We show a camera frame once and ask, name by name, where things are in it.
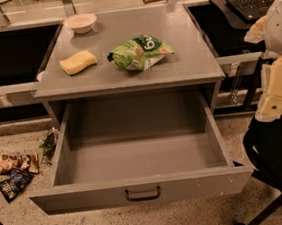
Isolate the green rice chip bag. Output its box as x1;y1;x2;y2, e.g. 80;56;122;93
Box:
107;35;174;71

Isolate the white bowl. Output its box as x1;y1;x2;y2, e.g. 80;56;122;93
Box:
63;13;97;34

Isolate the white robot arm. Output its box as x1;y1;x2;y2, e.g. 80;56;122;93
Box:
244;0;282;123

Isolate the black drawer handle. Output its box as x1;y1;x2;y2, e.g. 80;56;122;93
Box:
124;186;161;203

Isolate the yellow sponge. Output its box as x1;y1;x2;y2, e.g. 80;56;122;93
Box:
59;50;97;76

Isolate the dark blue snack bag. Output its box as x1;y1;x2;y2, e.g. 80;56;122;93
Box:
0;169;33;203

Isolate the tan snack bag on floor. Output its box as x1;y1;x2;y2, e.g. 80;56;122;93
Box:
0;154;39;176

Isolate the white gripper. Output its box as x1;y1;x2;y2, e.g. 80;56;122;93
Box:
244;16;282;123

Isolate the black side table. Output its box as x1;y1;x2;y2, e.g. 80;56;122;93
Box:
209;0;282;57

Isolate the green snack bag on floor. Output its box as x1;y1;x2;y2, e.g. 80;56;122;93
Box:
39;127;59;165

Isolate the open grey top drawer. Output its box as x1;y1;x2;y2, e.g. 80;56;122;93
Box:
30;90;252;215

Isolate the grey cabinet with top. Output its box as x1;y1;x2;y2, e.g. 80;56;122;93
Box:
25;0;230;131

